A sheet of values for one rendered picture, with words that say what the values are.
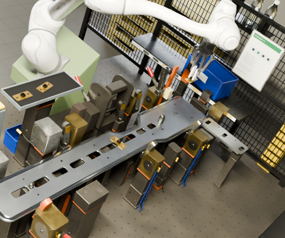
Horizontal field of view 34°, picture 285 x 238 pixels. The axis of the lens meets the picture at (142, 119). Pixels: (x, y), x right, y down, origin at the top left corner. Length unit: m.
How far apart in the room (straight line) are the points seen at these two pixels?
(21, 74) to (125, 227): 1.13
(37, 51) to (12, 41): 2.10
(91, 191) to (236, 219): 1.00
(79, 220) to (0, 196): 0.34
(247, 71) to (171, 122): 0.64
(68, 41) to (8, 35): 1.95
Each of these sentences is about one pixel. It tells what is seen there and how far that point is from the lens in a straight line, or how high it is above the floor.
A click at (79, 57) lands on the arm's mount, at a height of 1.00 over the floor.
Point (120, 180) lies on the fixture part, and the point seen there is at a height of 0.75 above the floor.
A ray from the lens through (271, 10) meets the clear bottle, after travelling 2.84.
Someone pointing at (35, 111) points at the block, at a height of 1.06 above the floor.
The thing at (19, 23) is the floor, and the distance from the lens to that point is 4.94.
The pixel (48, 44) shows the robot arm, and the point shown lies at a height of 1.10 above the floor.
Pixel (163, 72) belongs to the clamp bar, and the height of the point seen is 1.19.
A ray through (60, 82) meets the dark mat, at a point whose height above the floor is 1.16.
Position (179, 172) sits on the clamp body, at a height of 0.78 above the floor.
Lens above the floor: 2.41
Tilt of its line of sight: 36 degrees down
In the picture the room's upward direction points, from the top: 24 degrees clockwise
